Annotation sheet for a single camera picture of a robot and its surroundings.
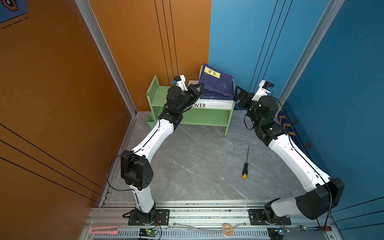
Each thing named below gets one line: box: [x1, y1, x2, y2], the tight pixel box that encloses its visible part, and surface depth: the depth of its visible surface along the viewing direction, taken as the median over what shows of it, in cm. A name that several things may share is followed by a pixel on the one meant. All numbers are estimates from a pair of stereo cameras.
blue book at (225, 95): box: [199, 91, 235, 100], surface depth 78 cm
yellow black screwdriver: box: [242, 145, 250, 179], surface depth 91 cm
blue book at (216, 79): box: [199, 62, 234, 96], surface depth 77 cm
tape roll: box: [223, 223, 234, 237], surface depth 72 cm
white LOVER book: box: [188, 98, 235, 110], surface depth 84 cm
